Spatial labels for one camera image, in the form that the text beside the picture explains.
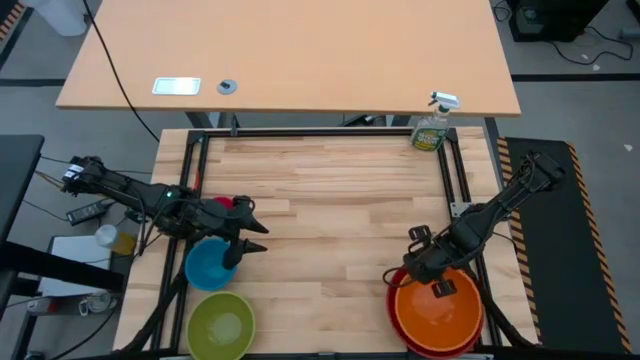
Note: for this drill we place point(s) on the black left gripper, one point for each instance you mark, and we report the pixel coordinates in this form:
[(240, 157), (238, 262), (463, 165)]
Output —
[(227, 215)]

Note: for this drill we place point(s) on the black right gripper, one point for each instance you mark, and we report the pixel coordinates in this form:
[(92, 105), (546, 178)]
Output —
[(427, 257)]

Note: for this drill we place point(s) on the small red bowl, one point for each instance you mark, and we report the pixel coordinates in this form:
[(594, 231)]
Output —
[(223, 201)]

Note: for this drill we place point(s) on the blue bowl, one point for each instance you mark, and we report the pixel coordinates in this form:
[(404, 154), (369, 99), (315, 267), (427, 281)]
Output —
[(207, 267)]

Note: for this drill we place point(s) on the green bowl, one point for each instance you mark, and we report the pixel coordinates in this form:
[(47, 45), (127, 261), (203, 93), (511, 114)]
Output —
[(220, 327)]

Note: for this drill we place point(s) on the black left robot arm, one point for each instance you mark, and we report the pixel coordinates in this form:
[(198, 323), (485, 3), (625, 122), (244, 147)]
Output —
[(125, 187)]

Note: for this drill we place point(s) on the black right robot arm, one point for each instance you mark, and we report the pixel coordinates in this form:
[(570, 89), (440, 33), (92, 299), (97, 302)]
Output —
[(492, 207)]

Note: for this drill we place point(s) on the orange bowl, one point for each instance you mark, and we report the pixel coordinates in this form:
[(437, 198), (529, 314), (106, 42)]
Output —
[(440, 317)]

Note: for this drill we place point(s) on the large red bowl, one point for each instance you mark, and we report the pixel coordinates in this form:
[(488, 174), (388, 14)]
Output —
[(391, 310)]

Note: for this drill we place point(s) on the green-label spray bottle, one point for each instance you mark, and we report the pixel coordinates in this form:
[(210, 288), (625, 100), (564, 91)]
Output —
[(430, 132)]

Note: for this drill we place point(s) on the black hazard-striped floor mat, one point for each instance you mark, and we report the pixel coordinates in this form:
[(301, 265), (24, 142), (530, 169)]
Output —
[(560, 250)]

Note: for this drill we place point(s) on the clear plastic bottle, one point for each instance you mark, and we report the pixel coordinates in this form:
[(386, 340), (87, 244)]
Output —
[(114, 239)]

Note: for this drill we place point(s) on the silver desk hatch plate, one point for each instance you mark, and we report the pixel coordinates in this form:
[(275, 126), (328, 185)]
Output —
[(176, 86)]

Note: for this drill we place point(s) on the black power adapter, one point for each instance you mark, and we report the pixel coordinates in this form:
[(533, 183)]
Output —
[(86, 212)]

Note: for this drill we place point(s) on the white flat box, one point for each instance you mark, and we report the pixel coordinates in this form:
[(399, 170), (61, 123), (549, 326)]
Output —
[(75, 260)]

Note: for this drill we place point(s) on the light wood desk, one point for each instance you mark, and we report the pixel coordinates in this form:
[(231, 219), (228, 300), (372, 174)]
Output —
[(300, 50)]

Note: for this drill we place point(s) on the black side table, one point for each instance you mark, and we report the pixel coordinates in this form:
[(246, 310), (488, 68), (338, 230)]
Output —
[(17, 175)]

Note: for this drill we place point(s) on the black equipment case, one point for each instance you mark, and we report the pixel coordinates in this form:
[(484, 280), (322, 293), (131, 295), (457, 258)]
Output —
[(555, 17)]

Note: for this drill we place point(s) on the white round bin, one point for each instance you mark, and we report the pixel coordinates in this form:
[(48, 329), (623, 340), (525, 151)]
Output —
[(57, 15)]

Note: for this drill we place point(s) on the silver metal bracket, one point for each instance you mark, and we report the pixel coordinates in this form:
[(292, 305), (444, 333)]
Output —
[(459, 208)]

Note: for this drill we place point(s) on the black aluminium table frame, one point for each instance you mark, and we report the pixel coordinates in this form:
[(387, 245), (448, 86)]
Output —
[(325, 132)]

